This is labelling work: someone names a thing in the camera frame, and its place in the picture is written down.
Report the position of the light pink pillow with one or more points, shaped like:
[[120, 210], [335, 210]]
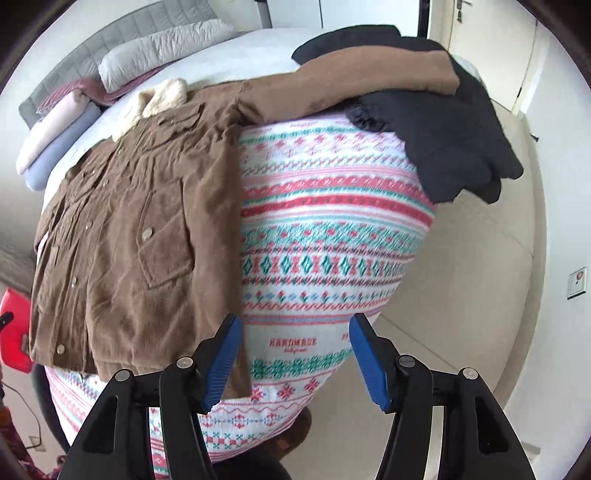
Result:
[[51, 131]]

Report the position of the white bed sheet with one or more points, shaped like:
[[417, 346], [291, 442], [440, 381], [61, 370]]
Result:
[[258, 55]]

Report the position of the red plastic stool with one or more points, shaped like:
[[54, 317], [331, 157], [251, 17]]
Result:
[[16, 332]]

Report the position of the light blue pillow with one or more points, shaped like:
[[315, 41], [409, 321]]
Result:
[[57, 154]]

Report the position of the black jacket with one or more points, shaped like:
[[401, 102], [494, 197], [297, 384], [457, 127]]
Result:
[[443, 134]]

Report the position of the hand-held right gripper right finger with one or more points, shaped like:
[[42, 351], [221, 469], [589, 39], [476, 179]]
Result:
[[369, 364]]

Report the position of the patterned knit-print blanket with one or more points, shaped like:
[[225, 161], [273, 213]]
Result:
[[318, 240]]

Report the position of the grey upholstered headboard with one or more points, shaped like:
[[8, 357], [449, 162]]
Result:
[[87, 50]]

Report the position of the grey quilted pillow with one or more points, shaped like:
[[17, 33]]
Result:
[[161, 50]]

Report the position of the white door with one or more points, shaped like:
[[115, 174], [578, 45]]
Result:
[[480, 41]]

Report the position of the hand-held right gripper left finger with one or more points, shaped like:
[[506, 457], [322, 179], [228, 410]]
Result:
[[223, 364]]

